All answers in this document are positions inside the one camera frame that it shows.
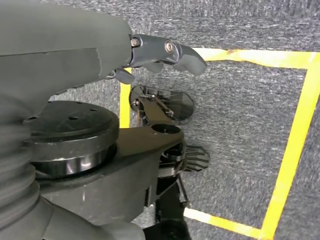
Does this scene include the black round robot joint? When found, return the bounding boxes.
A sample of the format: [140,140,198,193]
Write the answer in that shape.
[23,100,120,180]

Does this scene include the yellow floor tape square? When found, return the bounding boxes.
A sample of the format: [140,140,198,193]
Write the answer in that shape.
[118,47,320,240]

